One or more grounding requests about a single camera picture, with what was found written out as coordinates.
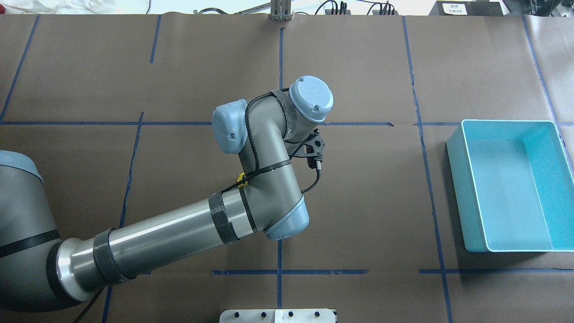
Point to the aluminium frame post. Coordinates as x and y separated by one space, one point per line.
280 10

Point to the crumpled white plastic wrap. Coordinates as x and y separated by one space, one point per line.
73 7

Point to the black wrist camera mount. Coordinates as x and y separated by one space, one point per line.
313 150

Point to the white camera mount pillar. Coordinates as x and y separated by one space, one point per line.
313 315

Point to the turquoise plastic bin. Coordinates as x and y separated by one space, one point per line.
513 185

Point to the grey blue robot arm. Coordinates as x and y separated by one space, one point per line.
42 271

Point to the black power adapter box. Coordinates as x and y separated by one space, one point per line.
466 8

